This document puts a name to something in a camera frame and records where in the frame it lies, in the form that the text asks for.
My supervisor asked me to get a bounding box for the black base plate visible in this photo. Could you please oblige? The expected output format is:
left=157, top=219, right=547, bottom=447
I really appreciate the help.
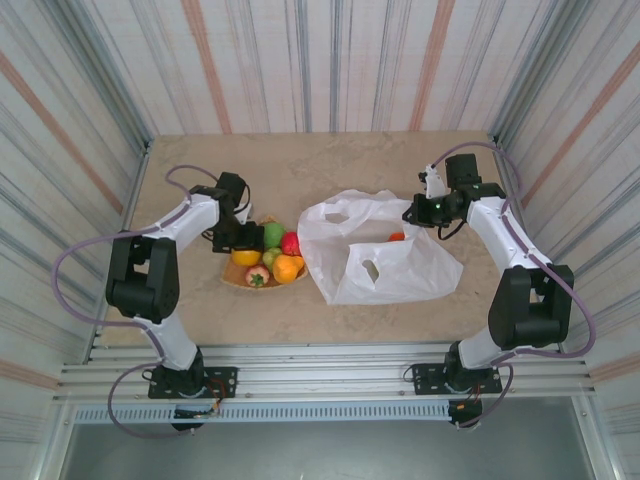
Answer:
left=411, top=361, right=503, bottom=397
left=147, top=365, right=239, bottom=401

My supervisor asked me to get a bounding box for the red strawberry with green stem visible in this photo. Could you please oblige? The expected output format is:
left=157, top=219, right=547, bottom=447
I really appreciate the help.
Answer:
left=243, top=264, right=272, bottom=289

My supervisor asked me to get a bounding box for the right thin black wrist cable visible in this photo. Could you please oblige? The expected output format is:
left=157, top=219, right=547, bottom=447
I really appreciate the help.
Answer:
left=435, top=220, right=466, bottom=243

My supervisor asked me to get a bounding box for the red apple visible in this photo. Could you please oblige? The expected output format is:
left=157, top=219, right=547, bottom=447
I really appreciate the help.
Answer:
left=280, top=231, right=303, bottom=258

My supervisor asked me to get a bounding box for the wooden plate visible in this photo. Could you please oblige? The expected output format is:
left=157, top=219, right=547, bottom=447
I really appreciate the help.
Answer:
left=220, top=214, right=310, bottom=291

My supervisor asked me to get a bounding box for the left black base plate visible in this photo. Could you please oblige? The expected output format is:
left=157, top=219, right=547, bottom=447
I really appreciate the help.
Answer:
left=147, top=365, right=239, bottom=401

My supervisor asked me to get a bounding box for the white plastic bag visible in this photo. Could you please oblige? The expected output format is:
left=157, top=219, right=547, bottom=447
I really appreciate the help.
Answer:
left=296, top=188, right=465, bottom=308

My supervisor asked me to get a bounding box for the yellow-orange orange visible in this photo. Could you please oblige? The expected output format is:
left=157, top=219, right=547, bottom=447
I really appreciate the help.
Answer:
left=230, top=249, right=263, bottom=268

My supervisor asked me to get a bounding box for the aluminium frame post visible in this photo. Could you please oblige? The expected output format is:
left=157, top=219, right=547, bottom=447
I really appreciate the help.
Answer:
left=489, top=132, right=569, bottom=357
left=85, top=140, right=153, bottom=362

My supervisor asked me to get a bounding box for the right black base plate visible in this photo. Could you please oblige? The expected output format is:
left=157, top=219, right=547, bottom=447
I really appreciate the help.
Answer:
left=411, top=361, right=503, bottom=397

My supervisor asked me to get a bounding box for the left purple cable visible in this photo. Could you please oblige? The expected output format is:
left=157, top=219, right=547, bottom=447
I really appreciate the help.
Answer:
left=53, top=165, right=222, bottom=440

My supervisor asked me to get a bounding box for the yellow-orange pear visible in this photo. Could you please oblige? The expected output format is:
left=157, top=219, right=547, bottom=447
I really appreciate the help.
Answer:
left=271, top=254, right=307, bottom=285

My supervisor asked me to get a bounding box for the black under-rail clamp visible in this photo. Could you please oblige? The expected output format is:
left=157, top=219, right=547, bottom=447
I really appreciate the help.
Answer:
left=170, top=407, right=207, bottom=433
left=447, top=399, right=485, bottom=432

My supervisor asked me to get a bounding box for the perforated grey cable tray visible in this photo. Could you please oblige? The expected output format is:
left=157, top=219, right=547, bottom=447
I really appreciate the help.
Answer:
left=73, top=403, right=452, bottom=425

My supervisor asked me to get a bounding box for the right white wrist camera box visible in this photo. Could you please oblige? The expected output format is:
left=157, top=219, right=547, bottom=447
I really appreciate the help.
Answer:
left=417, top=164, right=447, bottom=199

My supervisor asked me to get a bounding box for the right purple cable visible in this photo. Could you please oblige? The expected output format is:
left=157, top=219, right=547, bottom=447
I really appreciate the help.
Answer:
left=430, top=140, right=599, bottom=431

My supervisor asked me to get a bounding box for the aluminium mounting rail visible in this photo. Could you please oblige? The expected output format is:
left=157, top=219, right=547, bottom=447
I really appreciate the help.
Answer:
left=51, top=341, right=597, bottom=402

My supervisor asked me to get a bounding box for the purple cable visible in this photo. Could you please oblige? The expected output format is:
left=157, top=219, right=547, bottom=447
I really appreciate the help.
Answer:
left=430, top=140, right=599, bottom=431
left=53, top=165, right=222, bottom=440

